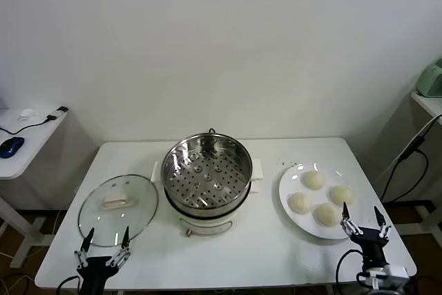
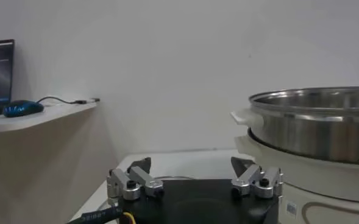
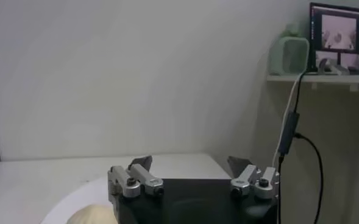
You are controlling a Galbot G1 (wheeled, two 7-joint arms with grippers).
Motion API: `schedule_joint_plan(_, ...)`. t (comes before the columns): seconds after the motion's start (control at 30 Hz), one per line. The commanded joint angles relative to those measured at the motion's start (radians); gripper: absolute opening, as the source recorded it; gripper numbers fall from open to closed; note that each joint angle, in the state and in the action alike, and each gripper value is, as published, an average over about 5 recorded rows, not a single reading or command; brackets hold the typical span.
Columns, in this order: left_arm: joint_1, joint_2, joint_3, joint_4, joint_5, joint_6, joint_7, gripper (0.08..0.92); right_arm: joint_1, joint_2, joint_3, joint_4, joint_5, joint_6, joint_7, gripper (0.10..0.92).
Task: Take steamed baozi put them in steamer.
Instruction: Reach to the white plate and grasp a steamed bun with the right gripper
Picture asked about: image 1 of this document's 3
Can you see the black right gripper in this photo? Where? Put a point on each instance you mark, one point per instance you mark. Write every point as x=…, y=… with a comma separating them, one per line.
x=371, y=241

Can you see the blue computer mouse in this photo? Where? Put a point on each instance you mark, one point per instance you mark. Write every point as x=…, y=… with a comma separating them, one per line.
x=11, y=146

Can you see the large white round plate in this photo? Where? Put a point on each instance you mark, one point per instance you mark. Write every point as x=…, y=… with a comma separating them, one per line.
x=291, y=181

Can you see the mint green appliance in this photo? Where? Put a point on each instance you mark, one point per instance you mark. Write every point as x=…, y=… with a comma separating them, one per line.
x=431, y=81

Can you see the white side table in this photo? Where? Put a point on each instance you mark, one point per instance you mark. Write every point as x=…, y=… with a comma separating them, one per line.
x=34, y=143

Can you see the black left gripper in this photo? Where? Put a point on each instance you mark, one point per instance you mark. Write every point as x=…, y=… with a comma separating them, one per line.
x=92, y=272

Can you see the small crumpled white object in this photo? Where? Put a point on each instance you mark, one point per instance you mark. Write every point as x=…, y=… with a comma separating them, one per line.
x=29, y=114

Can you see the round glass pot lid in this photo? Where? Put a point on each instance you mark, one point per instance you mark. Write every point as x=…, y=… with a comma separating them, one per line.
x=117, y=202

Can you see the perforated steel steamer basket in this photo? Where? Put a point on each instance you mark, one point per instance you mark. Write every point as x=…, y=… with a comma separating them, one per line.
x=207, y=177

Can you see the white steamed baozi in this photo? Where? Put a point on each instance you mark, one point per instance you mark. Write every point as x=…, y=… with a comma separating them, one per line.
x=326, y=214
x=314, y=180
x=341, y=195
x=299, y=202

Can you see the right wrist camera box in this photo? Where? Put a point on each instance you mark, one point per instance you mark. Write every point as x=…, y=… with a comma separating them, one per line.
x=393, y=271

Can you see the cream electric cooker base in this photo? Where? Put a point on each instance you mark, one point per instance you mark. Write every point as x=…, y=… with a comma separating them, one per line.
x=207, y=227

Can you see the small dark crumbs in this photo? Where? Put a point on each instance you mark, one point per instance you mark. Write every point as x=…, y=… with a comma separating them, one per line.
x=286, y=163

